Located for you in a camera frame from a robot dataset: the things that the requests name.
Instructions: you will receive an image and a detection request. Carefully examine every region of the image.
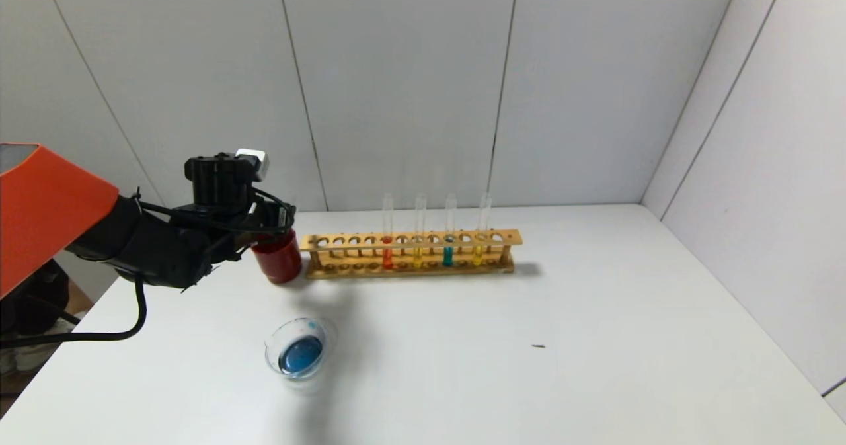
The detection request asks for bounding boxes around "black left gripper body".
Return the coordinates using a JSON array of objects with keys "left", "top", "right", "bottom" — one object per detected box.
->
[{"left": 256, "top": 202, "right": 297, "bottom": 235}]

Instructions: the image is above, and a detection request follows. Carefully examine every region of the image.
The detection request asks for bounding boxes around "red pigment test tube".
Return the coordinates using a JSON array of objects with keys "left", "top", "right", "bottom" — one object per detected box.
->
[{"left": 379, "top": 194, "right": 395, "bottom": 271}]

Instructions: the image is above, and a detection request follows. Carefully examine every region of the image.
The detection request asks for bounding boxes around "yellow pigment test tube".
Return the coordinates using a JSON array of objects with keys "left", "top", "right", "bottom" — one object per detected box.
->
[
  {"left": 412, "top": 194, "right": 426, "bottom": 269},
  {"left": 471, "top": 193, "right": 494, "bottom": 267}
]

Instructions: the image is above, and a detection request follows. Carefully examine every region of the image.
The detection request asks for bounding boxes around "blue pigment test tube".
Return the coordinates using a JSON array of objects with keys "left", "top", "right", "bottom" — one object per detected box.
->
[{"left": 443, "top": 194, "right": 457, "bottom": 268}]

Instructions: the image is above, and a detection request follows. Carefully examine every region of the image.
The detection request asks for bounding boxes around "wooden test tube rack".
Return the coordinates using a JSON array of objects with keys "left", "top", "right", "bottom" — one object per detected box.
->
[{"left": 301, "top": 229, "right": 523, "bottom": 280}]

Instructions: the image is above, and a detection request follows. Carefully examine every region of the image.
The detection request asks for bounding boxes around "dark red cup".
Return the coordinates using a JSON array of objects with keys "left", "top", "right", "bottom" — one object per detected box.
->
[{"left": 251, "top": 233, "right": 303, "bottom": 285}]

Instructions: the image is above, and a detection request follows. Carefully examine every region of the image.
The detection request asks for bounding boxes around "clear glass beaker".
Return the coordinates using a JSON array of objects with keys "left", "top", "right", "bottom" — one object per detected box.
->
[{"left": 265, "top": 317, "right": 339, "bottom": 385}]

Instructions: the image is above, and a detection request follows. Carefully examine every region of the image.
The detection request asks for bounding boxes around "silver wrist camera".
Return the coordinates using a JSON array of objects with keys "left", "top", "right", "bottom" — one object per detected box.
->
[{"left": 235, "top": 148, "right": 270, "bottom": 182}]

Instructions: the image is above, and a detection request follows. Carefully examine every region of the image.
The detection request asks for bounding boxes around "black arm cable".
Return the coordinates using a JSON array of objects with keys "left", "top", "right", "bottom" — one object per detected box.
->
[{"left": 0, "top": 276, "right": 147, "bottom": 350}]

